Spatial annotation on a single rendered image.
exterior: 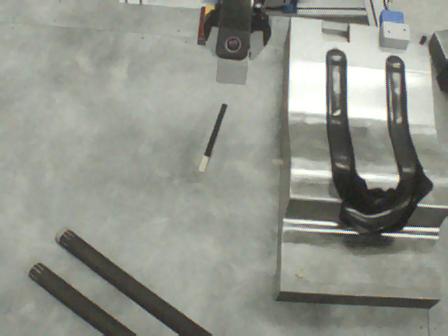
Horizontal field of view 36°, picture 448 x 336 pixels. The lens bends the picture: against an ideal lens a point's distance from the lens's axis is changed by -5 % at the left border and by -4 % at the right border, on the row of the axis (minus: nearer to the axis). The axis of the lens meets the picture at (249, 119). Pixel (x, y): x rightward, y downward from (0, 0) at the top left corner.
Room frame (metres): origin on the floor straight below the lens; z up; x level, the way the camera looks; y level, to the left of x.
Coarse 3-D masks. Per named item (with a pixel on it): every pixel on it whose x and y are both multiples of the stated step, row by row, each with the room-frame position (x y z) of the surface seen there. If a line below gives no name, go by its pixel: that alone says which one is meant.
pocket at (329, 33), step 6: (324, 30) 0.82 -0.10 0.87; (330, 30) 0.82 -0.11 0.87; (336, 30) 0.82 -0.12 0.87; (342, 30) 0.82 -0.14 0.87; (348, 30) 0.82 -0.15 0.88; (324, 36) 0.81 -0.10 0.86; (330, 36) 0.81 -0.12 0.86; (336, 36) 0.81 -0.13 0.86; (342, 36) 0.81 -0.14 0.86; (348, 36) 0.81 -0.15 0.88; (348, 42) 0.79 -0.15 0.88
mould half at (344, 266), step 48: (288, 48) 0.76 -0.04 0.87; (384, 48) 0.79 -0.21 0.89; (288, 96) 0.65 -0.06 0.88; (384, 96) 0.69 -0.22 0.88; (432, 96) 0.71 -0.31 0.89; (288, 144) 0.55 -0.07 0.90; (384, 144) 0.58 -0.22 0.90; (432, 144) 0.60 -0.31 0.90; (288, 192) 0.46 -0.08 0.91; (336, 192) 0.47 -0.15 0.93; (432, 192) 0.49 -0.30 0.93; (288, 240) 0.40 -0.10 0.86; (336, 240) 0.42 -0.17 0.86; (384, 240) 0.43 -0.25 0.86; (432, 240) 0.45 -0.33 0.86; (288, 288) 0.32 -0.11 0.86; (336, 288) 0.34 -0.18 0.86; (384, 288) 0.35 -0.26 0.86; (432, 288) 0.36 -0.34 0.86
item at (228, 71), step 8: (248, 56) 0.66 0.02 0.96; (224, 64) 0.64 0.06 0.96; (232, 64) 0.64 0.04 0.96; (240, 64) 0.64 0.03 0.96; (248, 64) 0.65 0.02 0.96; (216, 72) 0.64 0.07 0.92; (224, 72) 0.64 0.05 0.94; (232, 72) 0.64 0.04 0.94; (240, 72) 0.64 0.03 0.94; (216, 80) 0.63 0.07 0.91; (224, 80) 0.64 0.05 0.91; (232, 80) 0.64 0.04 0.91; (240, 80) 0.64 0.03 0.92
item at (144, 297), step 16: (64, 240) 0.34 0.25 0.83; (80, 240) 0.34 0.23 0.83; (80, 256) 0.31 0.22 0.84; (96, 256) 0.32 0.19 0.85; (96, 272) 0.29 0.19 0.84; (112, 272) 0.29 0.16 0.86; (128, 288) 0.27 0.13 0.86; (144, 288) 0.28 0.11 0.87; (144, 304) 0.25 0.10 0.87; (160, 304) 0.26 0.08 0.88; (160, 320) 0.23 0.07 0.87; (176, 320) 0.23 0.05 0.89
